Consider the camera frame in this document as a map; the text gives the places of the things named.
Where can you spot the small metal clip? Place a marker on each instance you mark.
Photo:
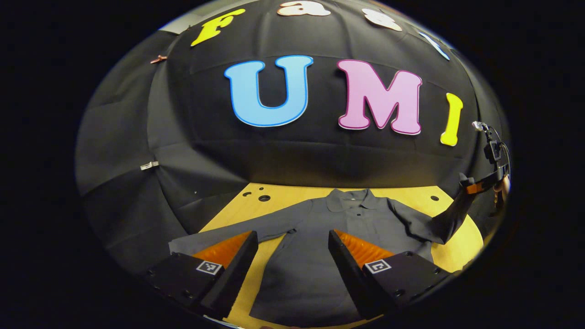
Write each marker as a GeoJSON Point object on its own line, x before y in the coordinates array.
{"type": "Point", "coordinates": [149, 165]}

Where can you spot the grey button-up shirt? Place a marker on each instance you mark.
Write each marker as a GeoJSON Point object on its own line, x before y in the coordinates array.
{"type": "Point", "coordinates": [306, 274]}

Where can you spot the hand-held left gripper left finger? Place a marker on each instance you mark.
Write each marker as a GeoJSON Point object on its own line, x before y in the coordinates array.
{"type": "Point", "coordinates": [235, 274]}

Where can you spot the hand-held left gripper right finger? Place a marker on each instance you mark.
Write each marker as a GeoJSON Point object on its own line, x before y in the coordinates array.
{"type": "Point", "coordinates": [347, 274]}

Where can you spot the black backdrop cloth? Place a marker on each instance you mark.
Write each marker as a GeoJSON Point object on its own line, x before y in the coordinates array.
{"type": "Point", "coordinates": [297, 155]}

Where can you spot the small red clip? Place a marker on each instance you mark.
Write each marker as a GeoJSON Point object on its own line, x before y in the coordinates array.
{"type": "Point", "coordinates": [158, 59]}

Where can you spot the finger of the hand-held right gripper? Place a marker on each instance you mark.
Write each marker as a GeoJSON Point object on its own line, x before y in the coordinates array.
{"type": "Point", "coordinates": [475, 187]}

